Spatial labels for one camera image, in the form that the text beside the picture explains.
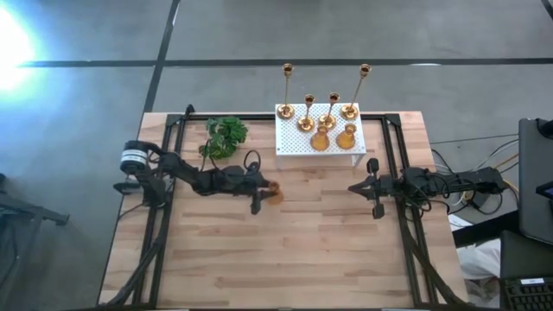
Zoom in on tall brass candlestick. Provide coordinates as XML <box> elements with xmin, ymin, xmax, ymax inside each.
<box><xmin>318</xmin><ymin>92</ymin><xmax>341</xmax><ymax>130</ymax></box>
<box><xmin>276</xmin><ymin>62</ymin><xmax>296</xmax><ymax>121</ymax></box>
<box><xmin>340</xmin><ymin>63</ymin><xmax>372</xmax><ymax>121</ymax></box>

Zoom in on amber ribbed glass candle holder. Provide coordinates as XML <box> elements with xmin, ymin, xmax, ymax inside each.
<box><xmin>265</xmin><ymin>181</ymin><xmax>285</xmax><ymax>206</ymax></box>
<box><xmin>335</xmin><ymin>123</ymin><xmax>358</xmax><ymax>151</ymax></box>
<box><xmin>309</xmin><ymin>124</ymin><xmax>331</xmax><ymax>152</ymax></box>

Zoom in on white table in background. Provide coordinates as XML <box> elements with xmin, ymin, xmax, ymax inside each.
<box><xmin>274</xmin><ymin>102</ymin><xmax>367</xmax><ymax>169</ymax></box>

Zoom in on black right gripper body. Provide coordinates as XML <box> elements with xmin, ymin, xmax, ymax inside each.
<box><xmin>375</xmin><ymin>172</ymin><xmax>406</xmax><ymax>200</ymax></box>

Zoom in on short brass candlestick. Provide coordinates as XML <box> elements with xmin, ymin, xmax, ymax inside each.
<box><xmin>296</xmin><ymin>93</ymin><xmax>316</xmax><ymax>133</ymax></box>

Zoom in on black keyboard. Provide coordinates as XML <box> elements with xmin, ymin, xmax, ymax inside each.
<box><xmin>500</xmin><ymin>276</ymin><xmax>553</xmax><ymax>311</ymax></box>

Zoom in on black table frame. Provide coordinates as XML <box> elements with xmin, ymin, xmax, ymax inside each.
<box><xmin>99</xmin><ymin>112</ymin><xmax>467</xmax><ymax>310</ymax></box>

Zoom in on black monitor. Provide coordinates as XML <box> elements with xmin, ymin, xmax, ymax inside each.
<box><xmin>518</xmin><ymin>117</ymin><xmax>553</xmax><ymax>247</ymax></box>

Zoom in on green leafy plant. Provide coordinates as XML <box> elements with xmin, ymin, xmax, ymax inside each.
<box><xmin>198</xmin><ymin>116</ymin><xmax>250</xmax><ymax>160</ymax></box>

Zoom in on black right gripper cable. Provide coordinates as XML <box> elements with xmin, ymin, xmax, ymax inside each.
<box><xmin>405</xmin><ymin>185</ymin><xmax>435</xmax><ymax>213</ymax></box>

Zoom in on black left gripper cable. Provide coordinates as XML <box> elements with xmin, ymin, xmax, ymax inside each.
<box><xmin>243</xmin><ymin>149</ymin><xmax>263</xmax><ymax>175</ymax></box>

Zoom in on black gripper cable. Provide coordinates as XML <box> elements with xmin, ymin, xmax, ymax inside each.
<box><xmin>243</xmin><ymin>149</ymin><xmax>263</xmax><ymax>175</ymax></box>
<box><xmin>405</xmin><ymin>185</ymin><xmax>435</xmax><ymax>213</ymax></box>

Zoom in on black floor stand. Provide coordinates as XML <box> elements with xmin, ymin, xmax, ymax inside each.
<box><xmin>0</xmin><ymin>172</ymin><xmax>71</xmax><ymax>303</ymax></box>

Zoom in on bundle of loose cables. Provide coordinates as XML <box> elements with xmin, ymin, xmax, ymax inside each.
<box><xmin>429</xmin><ymin>136</ymin><xmax>520</xmax><ymax>217</ymax></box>

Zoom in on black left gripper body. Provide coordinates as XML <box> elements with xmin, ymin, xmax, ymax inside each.
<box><xmin>213</xmin><ymin>166</ymin><xmax>257</xmax><ymax>194</ymax></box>

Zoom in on white plastic bag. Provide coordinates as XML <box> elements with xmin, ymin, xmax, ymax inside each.
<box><xmin>456</xmin><ymin>238</ymin><xmax>503</xmax><ymax>306</ymax></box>

